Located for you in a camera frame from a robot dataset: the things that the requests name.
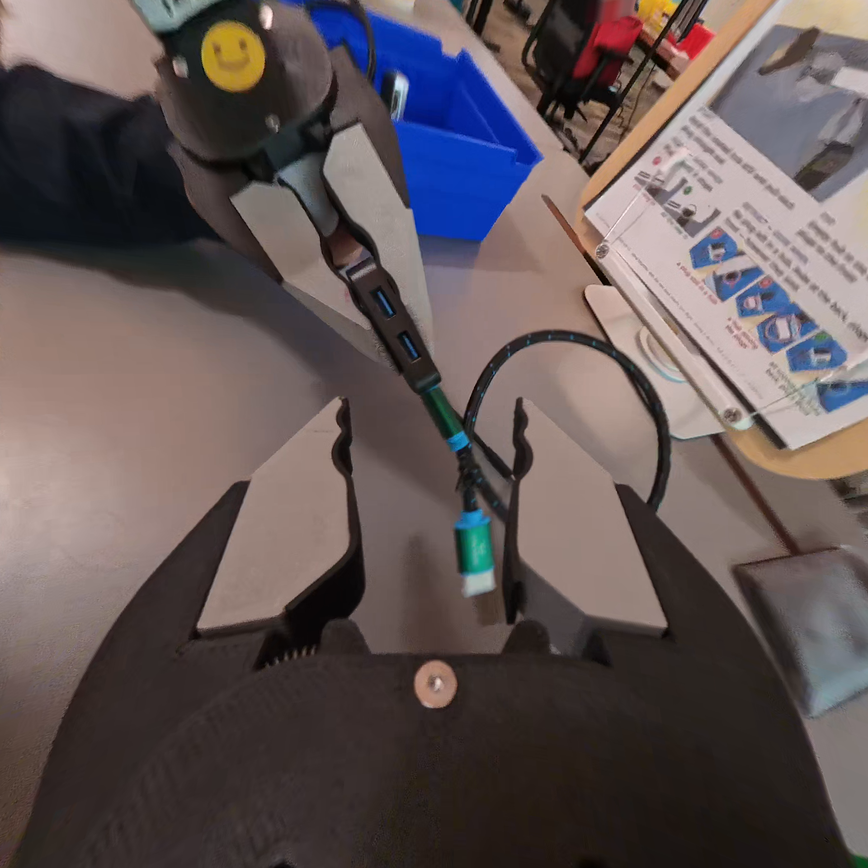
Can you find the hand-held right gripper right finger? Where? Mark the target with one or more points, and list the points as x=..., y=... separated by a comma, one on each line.
x=583, y=549

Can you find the person's left hand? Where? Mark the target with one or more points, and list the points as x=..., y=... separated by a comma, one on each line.
x=346, y=247

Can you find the brushed metal hub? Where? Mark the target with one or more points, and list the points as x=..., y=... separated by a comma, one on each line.
x=395, y=95

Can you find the small black hub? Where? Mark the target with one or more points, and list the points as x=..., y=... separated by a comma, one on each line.
x=400, y=339

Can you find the wooden stand board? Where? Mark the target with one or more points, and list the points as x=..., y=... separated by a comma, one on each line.
x=800, y=461

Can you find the white stand base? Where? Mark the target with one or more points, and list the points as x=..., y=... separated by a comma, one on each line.
x=624, y=339

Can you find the person's left forearm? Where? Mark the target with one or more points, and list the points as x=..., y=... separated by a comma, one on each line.
x=81, y=163

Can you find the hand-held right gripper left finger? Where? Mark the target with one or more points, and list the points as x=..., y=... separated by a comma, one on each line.
x=285, y=542

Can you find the blue storage bin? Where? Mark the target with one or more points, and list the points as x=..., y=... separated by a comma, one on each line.
x=461, y=169

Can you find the black chair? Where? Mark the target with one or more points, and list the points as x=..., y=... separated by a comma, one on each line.
x=563, y=47

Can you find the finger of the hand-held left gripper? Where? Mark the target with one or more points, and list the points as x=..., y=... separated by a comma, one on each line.
x=380, y=196
x=298, y=264

